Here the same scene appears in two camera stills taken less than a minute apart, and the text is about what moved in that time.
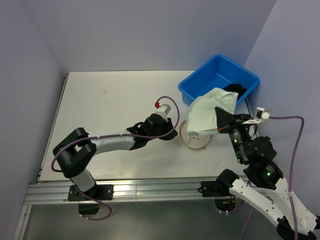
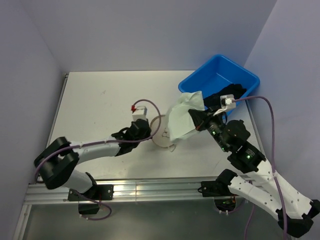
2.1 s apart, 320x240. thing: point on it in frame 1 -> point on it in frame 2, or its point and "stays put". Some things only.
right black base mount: (215, 188) stays put
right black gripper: (224, 118) -> (200, 118)
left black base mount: (102, 192) stays put
